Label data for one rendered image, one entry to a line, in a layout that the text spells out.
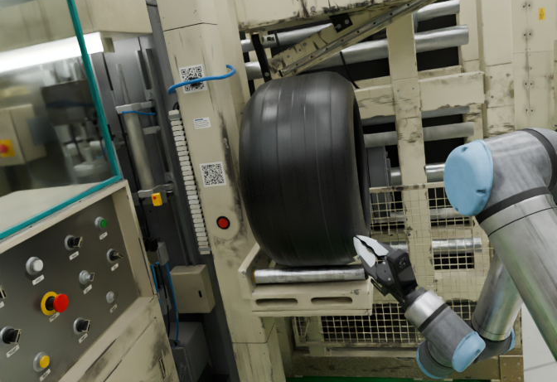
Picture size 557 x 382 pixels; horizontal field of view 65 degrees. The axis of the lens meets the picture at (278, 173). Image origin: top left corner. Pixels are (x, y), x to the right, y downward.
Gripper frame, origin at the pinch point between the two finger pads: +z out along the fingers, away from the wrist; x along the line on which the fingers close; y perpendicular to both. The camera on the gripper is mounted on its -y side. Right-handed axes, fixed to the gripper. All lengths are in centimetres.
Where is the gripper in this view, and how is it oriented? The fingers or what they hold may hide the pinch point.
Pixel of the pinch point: (358, 239)
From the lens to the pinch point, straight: 115.5
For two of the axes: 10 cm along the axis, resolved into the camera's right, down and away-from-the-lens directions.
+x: 7.9, -5.6, 2.7
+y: 1.0, 5.5, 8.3
